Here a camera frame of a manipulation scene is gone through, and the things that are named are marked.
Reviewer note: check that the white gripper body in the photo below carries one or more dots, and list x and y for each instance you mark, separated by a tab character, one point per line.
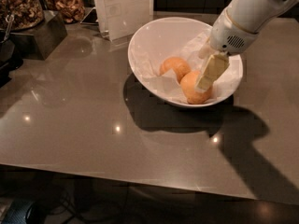
230	36

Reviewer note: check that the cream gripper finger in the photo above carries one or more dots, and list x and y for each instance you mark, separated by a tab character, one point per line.
205	51
214	66

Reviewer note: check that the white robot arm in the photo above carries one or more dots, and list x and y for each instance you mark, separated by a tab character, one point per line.
253	15

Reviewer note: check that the orange at bowl back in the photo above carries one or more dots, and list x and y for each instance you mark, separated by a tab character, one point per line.
178	65

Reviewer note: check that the orange at bowl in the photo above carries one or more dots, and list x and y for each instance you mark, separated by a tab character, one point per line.
187	85
178	65

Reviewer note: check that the orange at bowl front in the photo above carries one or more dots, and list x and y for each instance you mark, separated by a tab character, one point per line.
187	85

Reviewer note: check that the white tilted bowl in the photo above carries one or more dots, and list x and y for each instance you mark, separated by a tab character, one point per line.
158	40

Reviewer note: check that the white paper napkin in bowl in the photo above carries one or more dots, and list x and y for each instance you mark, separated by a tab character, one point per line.
227	84

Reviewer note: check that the glass bowl of pretzels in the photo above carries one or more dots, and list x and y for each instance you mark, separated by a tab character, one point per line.
71	10

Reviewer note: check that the clear acrylic sign holder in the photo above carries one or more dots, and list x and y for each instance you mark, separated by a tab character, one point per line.
121	18

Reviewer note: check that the dark block stand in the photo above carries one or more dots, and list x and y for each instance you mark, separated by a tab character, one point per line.
39	42

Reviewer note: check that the glass jar of nuts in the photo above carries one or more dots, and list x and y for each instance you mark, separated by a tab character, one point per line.
27	13

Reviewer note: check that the metal scoop in jar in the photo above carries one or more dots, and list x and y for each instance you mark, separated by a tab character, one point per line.
9	20

